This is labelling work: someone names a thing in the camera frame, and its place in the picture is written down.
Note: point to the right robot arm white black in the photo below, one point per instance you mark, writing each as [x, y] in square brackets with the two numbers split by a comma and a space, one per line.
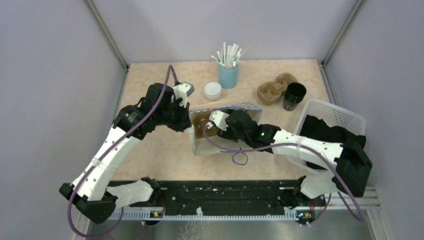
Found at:
[347, 166]

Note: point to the stack of black cups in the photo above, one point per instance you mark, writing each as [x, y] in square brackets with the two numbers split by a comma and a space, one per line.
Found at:
[294, 94]

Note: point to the stack of white lids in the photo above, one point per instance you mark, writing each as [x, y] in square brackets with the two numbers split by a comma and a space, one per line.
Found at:
[212, 91]

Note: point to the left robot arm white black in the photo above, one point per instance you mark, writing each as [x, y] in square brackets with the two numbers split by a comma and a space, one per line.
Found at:
[93, 196]

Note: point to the white plastic basket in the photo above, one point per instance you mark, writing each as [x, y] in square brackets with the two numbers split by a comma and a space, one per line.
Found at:
[333, 115]

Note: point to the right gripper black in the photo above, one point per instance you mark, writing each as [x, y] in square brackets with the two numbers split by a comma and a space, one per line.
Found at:
[227, 134]

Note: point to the blue straw holder cup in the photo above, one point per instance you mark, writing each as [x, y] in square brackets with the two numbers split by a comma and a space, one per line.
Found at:
[228, 77]

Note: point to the patterned paper takeout bag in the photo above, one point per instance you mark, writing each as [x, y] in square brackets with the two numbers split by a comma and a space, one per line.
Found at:
[202, 147]

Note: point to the bundle of white straws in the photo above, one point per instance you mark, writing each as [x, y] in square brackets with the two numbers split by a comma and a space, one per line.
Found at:
[229, 56]

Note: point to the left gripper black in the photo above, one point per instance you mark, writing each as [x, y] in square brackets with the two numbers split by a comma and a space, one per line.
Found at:
[184, 122]

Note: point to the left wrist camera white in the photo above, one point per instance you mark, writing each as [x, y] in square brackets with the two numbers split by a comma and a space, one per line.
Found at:
[182, 92]

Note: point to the black cloth in basket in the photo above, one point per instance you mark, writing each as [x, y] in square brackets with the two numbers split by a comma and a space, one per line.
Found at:
[317, 129]

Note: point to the white cable duct strip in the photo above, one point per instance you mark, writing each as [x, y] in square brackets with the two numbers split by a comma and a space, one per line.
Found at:
[139, 214]

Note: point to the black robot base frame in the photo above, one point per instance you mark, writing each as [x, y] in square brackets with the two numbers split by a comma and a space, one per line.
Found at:
[230, 197]

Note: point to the brown pulp cup carrier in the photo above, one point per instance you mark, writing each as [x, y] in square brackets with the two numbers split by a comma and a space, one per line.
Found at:
[199, 121]

